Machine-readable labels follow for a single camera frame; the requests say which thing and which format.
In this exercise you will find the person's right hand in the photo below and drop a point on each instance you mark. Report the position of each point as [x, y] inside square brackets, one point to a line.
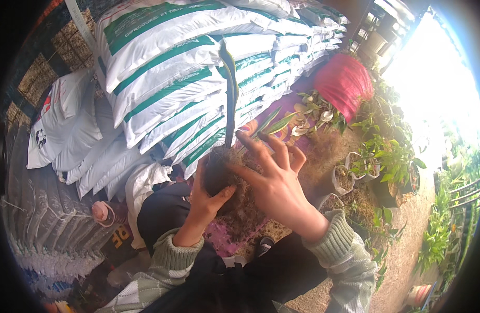
[281, 191]

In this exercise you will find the person's left hand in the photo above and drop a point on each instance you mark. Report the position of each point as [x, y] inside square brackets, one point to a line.
[199, 213]

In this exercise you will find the snake plant with root ball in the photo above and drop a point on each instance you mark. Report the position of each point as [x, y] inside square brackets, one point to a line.
[220, 174]

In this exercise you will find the white grow bag with soil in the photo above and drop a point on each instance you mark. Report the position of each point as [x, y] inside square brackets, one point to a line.
[330, 203]

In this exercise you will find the pile of brown coconut fibre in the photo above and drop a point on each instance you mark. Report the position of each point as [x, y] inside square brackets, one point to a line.
[326, 150]

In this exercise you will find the white plastic bag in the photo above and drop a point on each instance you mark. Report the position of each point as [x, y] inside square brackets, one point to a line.
[144, 184]

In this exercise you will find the white grow bag with plant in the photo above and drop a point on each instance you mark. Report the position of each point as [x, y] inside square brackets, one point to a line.
[343, 178]
[363, 164]

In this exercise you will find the loose snake plant leaves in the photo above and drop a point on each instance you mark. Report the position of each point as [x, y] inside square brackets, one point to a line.
[277, 123]

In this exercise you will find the black bag orange print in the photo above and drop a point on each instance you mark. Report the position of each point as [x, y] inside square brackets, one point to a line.
[119, 244]

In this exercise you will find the heap of uprooted plants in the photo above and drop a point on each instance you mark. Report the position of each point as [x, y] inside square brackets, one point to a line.
[318, 113]

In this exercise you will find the pink capped bottle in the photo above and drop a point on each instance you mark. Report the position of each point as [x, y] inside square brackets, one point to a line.
[101, 213]

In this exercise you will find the black pot with green plant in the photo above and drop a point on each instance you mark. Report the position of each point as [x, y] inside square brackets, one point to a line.
[392, 176]

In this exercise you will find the red woven sack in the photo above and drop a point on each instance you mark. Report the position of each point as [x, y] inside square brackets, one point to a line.
[343, 84]

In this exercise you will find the stack of white green-striped sacks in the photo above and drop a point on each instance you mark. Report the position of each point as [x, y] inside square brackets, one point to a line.
[173, 74]

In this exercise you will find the stack of grey woven sacks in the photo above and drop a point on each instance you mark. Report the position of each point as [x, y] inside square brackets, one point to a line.
[48, 219]

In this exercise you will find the pile of plain white sacks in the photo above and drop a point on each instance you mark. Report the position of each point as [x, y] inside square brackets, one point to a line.
[74, 129]

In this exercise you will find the row of green garden plants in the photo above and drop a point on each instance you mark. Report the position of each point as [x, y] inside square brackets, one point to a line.
[439, 231]

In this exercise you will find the orange plant pot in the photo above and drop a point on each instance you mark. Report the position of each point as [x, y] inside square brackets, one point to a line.
[418, 295]

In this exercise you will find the metal railing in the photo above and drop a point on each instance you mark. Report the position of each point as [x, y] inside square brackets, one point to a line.
[464, 193]

